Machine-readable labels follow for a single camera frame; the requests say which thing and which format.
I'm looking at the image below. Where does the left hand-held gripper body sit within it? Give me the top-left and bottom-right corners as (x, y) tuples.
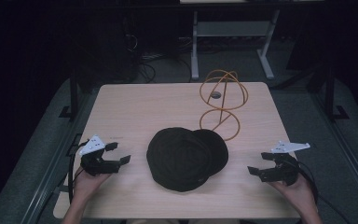
(78, 133), (121, 177)

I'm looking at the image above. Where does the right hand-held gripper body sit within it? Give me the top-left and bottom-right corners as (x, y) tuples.
(258, 140), (311, 187)

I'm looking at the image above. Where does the black cap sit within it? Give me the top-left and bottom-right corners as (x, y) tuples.
(145, 126), (229, 193)

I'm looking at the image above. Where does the orange wire hat stand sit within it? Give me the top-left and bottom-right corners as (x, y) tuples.
(199, 69), (250, 142)

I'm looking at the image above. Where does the person's left hand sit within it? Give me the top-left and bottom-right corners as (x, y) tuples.
(72, 167), (113, 201)

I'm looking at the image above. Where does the person's right hand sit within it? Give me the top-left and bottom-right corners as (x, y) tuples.
(268, 176), (318, 217)

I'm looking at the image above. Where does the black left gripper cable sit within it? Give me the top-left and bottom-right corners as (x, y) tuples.
(67, 140), (90, 204)

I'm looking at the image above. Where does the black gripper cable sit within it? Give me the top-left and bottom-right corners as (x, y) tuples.
(295, 160), (352, 224)
(67, 140), (90, 204)

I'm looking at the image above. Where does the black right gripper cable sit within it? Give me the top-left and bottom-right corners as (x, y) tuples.
(295, 160), (352, 224)

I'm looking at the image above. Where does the grey metal floor rail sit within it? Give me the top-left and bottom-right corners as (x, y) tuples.
(309, 90), (358, 216)
(20, 90), (99, 224)

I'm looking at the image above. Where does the black metal stand post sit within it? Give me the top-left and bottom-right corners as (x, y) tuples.
(58, 66), (82, 120)
(323, 60), (351, 122)

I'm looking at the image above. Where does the tangle of black floor cables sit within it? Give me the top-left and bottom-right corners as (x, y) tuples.
(122, 15), (195, 84)

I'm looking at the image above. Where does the grey metal table frame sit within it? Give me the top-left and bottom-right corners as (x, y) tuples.
(190, 8), (281, 81)

